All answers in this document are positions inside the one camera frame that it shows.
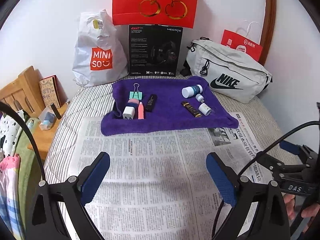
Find newspaper sheet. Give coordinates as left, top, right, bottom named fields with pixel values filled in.
left=63, top=113, right=277, bottom=239

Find white blue cylinder bottle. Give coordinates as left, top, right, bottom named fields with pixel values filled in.
left=181, top=85, right=203, bottom=99

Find black headset box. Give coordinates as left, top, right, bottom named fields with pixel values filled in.
left=129, top=24, right=183, bottom=76

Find wooden bed headboard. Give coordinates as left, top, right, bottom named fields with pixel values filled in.
left=0, top=66, right=45, bottom=118

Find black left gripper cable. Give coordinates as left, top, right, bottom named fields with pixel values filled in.
left=0, top=101, right=47, bottom=182

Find pink and blue eraser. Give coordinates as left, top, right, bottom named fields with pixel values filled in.
left=126, top=99, right=139, bottom=108

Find white green label jar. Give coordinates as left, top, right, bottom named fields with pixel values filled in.
left=199, top=103, right=212, bottom=116

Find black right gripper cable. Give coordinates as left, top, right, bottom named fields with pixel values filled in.
left=211, top=120, right=320, bottom=240

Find teal binder clip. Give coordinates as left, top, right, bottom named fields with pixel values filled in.
left=129, top=83, right=143, bottom=100

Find striped bed sheet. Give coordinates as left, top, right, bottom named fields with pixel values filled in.
left=44, top=83, right=283, bottom=184

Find white Miniso plastic bag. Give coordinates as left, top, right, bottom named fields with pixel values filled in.
left=72, top=10, right=129, bottom=87

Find purple towel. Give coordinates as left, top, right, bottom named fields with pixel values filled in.
left=101, top=76, right=239, bottom=136

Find pink striped cloth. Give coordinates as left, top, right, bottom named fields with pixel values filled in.
left=1, top=154, right=24, bottom=239

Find red cherries gift bag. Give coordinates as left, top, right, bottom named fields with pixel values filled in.
left=112, top=0, right=197, bottom=28

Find white USB charger plug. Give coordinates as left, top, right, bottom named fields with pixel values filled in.
left=123, top=106, right=136, bottom=120

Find red paper bag white handles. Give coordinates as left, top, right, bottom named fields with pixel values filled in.
left=221, top=20, right=263, bottom=61

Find right hand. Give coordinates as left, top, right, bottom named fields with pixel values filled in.
left=284, top=193, right=320, bottom=221

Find wooden bedside table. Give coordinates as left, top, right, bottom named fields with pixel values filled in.
left=33, top=106, right=62, bottom=162

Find grey Nike waist bag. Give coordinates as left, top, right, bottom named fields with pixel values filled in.
left=182, top=37, right=272, bottom=103

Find black gold Grand Reserve lighter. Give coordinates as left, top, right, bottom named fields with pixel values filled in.
left=181, top=101, right=202, bottom=118

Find brown patterned notebook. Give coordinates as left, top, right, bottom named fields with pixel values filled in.
left=39, top=75, right=62, bottom=108

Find white spotted pillow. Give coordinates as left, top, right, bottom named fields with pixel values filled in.
left=1, top=114, right=22, bottom=157

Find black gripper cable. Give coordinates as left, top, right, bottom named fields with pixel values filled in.
left=0, top=101, right=47, bottom=182
left=211, top=120, right=320, bottom=240

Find black rectangular lighter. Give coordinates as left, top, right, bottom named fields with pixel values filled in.
left=145, top=94, right=157, bottom=112

